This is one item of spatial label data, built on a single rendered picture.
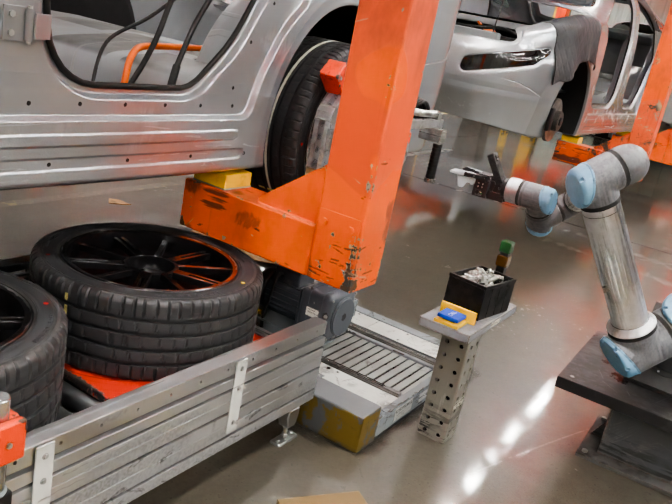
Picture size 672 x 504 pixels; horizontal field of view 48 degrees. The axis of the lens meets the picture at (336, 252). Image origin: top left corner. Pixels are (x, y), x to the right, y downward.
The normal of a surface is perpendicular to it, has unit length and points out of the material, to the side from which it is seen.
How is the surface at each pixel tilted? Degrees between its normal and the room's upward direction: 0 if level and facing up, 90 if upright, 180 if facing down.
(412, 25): 90
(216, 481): 0
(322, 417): 90
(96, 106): 91
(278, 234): 90
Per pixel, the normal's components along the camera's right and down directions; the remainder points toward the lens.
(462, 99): -0.33, 0.54
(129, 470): 0.83, 0.32
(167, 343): 0.37, 0.35
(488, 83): -0.15, 0.26
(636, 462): -0.51, 0.16
